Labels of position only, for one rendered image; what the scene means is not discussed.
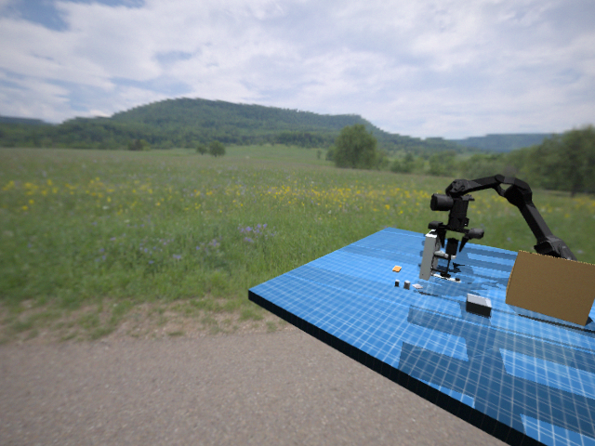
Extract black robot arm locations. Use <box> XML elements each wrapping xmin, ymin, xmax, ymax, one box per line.
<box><xmin>430</xmin><ymin>175</ymin><xmax>578</xmax><ymax>262</ymax></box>

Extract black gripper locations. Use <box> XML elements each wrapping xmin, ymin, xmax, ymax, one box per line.
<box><xmin>428</xmin><ymin>211</ymin><xmax>484</xmax><ymax>252</ymax></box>

